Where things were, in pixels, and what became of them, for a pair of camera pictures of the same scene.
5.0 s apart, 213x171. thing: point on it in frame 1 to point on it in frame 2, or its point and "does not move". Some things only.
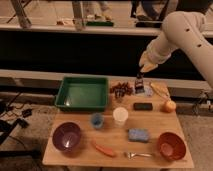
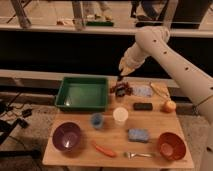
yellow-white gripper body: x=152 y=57 to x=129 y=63
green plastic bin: x=83 y=94 does not move
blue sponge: x=138 y=134 does not move
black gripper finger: x=140 y=75 to x=121 y=77
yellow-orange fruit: x=168 y=106 does not move
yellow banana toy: x=161 y=89 does not move
